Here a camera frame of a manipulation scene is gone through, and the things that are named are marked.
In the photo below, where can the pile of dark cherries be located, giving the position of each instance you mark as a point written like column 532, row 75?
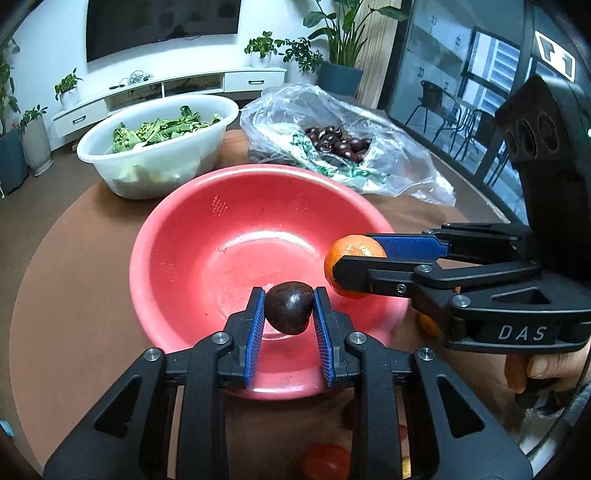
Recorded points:
column 337, row 143

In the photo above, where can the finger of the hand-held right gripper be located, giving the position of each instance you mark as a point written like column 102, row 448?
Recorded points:
column 383, row 274
column 406, row 247

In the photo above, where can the bushy plant in white pot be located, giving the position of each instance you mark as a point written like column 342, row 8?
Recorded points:
column 302, row 60

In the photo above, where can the orange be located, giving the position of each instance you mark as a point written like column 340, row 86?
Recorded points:
column 351, row 247
column 427, row 325

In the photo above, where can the tall plant in dark pot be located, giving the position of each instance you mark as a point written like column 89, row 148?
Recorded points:
column 339, row 76

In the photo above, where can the plant in tall white pot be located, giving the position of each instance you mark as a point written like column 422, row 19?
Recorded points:
column 36, row 147

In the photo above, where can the person's right forearm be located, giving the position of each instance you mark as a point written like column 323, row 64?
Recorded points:
column 535, row 434

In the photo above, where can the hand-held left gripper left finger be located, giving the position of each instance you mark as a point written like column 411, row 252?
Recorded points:
column 256, row 337

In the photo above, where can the dark plum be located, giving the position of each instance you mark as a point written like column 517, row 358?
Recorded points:
column 288, row 307

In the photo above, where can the white television cabinet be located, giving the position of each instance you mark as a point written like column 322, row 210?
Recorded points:
column 83, row 115

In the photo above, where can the outdoor table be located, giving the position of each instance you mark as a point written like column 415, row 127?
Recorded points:
column 466, row 105

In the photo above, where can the leafy green vegetables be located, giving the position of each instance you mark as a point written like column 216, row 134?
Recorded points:
column 161, row 129

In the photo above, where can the white window sticker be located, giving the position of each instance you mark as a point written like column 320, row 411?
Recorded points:
column 547, row 46

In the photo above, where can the small plant in white pot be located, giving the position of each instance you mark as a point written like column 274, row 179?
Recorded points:
column 261, row 48
column 67, row 87

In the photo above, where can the plant in grey-blue pot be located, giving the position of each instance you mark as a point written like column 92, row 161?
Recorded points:
column 11, row 161

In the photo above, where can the dark outdoor chair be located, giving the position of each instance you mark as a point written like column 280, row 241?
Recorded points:
column 431, row 94
column 485, row 124

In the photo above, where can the white plastic basin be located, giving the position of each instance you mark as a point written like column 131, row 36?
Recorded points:
column 138, row 175

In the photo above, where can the clear plastic bag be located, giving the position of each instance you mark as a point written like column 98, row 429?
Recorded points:
column 406, row 161

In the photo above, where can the black wall television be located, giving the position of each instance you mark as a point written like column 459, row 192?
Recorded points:
column 161, row 23

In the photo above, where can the red plastic bowl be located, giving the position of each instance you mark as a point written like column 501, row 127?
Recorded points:
column 231, row 240

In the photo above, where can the large red tomato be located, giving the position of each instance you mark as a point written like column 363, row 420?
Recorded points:
column 325, row 461

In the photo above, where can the wooden slat panel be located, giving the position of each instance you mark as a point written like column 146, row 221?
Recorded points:
column 383, row 55

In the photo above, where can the person's right hand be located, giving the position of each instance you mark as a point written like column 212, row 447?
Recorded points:
column 549, row 367

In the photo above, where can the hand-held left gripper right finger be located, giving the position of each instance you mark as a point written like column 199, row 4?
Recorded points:
column 323, row 341

